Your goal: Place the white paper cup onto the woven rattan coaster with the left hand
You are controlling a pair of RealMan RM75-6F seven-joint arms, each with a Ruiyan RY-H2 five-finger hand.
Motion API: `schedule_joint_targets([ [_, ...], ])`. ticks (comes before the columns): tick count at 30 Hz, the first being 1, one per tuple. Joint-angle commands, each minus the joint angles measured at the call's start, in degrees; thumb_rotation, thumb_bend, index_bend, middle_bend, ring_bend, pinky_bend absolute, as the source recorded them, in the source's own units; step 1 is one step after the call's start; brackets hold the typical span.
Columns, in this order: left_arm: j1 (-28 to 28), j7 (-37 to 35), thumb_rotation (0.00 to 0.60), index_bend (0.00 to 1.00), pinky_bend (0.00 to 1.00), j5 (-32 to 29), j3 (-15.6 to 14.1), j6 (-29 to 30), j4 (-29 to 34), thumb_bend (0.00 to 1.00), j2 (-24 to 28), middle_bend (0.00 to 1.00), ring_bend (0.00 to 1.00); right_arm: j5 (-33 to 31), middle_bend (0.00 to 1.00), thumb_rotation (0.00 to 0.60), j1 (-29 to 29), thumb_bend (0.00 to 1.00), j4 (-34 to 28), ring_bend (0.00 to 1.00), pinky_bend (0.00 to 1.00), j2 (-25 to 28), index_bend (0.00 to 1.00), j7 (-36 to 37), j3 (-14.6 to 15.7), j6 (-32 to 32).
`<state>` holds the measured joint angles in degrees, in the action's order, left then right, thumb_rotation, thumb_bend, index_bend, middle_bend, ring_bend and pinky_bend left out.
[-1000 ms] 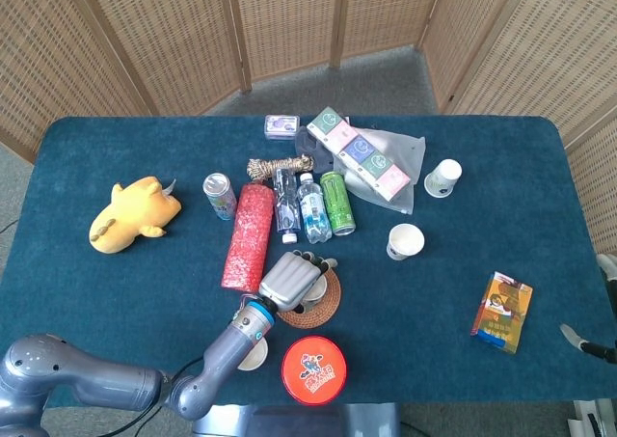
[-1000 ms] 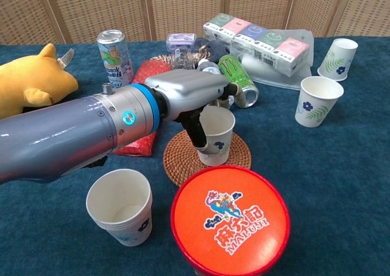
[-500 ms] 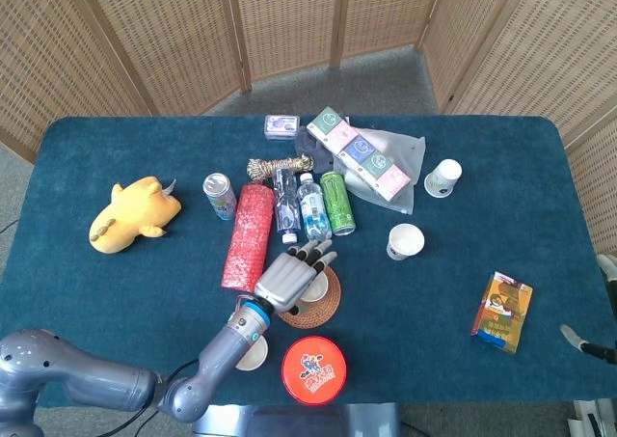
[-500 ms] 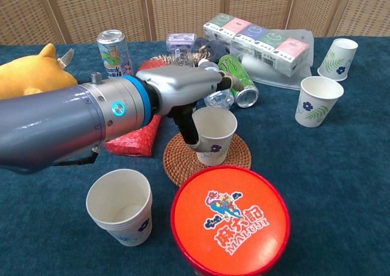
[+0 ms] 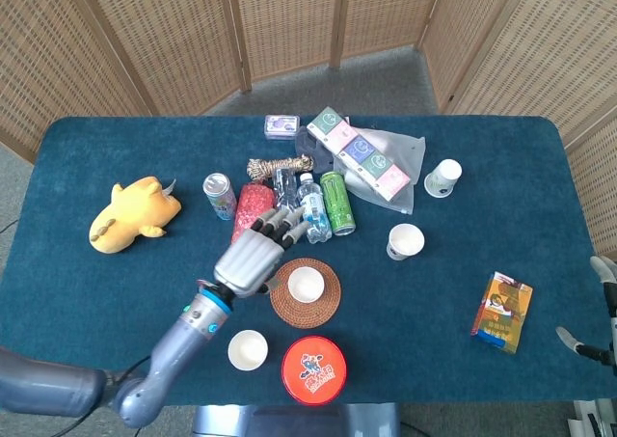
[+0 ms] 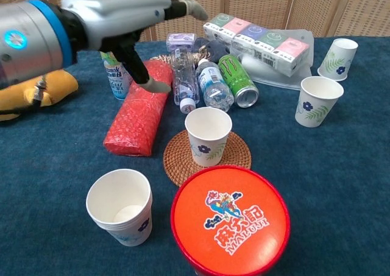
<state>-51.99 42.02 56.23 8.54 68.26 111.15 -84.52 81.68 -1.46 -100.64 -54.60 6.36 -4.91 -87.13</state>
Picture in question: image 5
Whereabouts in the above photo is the yellow plush toy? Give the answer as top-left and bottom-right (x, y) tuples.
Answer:
(88, 176), (183, 255)

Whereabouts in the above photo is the yellow orange snack box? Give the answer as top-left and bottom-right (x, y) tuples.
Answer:
(470, 271), (534, 355)

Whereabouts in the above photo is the small white cup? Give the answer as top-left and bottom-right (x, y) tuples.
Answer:
(227, 329), (269, 372)
(287, 266), (325, 305)

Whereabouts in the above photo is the clear plastic zip bag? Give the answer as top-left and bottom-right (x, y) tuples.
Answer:
(332, 127), (427, 215)

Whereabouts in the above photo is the blue label water bottle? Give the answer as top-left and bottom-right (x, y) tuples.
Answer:
(296, 172), (334, 245)

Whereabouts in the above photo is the pastel drink can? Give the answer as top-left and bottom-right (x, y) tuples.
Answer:
(202, 172), (238, 222)

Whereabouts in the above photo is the small purple plastic box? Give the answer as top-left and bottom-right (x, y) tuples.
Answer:
(263, 114), (303, 142)

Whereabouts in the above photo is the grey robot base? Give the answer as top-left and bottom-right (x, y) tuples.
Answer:
(192, 402), (401, 437)

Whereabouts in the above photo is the white equipment frame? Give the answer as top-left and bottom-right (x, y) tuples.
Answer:
(567, 399), (617, 437)

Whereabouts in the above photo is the round woven rattan coaster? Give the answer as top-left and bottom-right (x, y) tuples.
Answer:
(269, 258), (342, 330)

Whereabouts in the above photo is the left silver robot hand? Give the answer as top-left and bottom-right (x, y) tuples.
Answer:
(213, 205), (309, 298)

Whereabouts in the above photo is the woven bamboo folding screen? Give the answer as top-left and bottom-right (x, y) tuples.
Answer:
(0, 0), (617, 259)

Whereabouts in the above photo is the red round tin lid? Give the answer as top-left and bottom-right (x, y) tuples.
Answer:
(281, 336), (348, 406)

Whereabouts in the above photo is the blue felt table cover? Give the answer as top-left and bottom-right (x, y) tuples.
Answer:
(0, 115), (617, 407)

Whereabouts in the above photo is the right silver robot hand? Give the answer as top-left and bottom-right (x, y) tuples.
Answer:
(555, 256), (617, 366)

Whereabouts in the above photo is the empty clear plastic bottle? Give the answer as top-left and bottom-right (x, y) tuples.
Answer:
(272, 168), (303, 212)

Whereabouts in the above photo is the colourful tissue pack strip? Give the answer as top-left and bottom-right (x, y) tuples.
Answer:
(307, 106), (412, 203)

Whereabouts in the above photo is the green energy drink can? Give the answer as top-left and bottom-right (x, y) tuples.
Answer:
(319, 170), (357, 236)

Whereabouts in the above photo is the paper cup with green print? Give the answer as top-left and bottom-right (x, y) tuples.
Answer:
(423, 158), (463, 200)

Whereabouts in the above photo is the paper cup with dark print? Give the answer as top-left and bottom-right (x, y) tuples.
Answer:
(386, 223), (426, 261)

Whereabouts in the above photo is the red mesh tube package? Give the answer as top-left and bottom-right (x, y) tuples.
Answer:
(230, 182), (277, 245)

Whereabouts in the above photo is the bundle of braided rope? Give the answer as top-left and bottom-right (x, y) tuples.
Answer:
(247, 153), (315, 183)

